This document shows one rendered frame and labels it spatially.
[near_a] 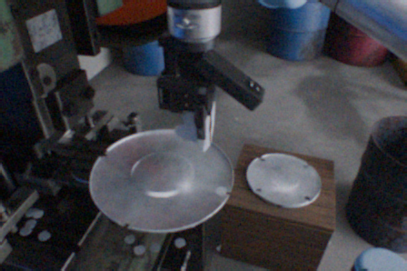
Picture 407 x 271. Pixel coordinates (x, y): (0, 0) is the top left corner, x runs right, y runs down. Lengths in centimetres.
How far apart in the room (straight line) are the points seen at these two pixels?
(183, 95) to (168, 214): 22
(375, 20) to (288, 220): 84
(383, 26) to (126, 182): 50
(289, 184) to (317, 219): 17
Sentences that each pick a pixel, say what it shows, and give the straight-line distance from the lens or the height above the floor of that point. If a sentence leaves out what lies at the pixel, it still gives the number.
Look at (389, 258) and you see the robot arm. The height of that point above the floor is 67.
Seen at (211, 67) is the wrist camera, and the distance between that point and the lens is 45.
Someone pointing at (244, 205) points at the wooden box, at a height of 35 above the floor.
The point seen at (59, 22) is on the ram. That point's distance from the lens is 62.
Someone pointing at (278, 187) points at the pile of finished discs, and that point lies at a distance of 123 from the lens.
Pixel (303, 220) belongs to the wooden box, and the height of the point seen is 35.
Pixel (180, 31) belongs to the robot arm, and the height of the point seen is 109.
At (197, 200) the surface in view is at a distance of 59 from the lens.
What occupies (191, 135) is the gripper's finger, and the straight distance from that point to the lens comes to 53.
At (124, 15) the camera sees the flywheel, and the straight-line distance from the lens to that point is 89.
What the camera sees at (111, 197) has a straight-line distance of 61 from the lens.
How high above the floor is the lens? 122
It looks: 36 degrees down
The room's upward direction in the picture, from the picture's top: straight up
